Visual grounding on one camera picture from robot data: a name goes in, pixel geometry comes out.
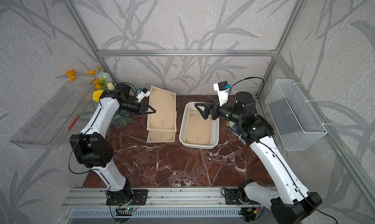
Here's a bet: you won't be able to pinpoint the blue glass vase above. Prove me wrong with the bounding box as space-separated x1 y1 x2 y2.
111 109 131 128

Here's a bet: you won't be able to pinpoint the right circuit board with wires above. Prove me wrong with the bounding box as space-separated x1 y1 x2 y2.
238 207 259 223

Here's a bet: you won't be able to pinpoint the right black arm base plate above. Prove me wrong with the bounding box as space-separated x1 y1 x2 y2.
221 188 260 205

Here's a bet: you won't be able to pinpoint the blue white dotted glove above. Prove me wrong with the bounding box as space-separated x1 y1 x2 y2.
226 121 238 134

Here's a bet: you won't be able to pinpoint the yellow orange artificial flowers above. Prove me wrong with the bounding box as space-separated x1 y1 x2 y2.
65 66 116 103

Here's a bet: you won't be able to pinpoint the beige stationery paper stack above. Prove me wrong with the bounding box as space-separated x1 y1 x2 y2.
183 108 213 146

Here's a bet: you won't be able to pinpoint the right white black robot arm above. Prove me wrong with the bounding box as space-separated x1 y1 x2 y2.
194 92 322 224

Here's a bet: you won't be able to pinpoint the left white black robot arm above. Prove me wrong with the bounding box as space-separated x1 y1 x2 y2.
69 83 156 192

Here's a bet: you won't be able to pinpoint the aluminium front rail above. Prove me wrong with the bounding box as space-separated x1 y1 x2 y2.
61 186 308 209

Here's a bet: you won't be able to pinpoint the white wire mesh basket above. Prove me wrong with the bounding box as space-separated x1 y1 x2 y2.
266 79 327 151

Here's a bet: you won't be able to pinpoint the left green circuit board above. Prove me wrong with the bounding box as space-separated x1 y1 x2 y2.
115 206 139 217

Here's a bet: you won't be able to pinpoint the beige stationery sheet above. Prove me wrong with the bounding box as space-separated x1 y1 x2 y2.
147 111 177 143
147 86 176 132

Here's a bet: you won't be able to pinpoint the white plastic storage box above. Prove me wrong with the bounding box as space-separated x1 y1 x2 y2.
179 102 220 150

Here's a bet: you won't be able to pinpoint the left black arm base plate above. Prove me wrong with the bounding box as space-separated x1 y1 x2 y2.
106 189 148 206

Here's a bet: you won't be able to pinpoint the aluminium cage frame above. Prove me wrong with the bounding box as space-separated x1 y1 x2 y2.
59 0 375 208

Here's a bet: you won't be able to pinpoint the clear acrylic wall shelf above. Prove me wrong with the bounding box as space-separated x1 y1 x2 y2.
10 82 94 149

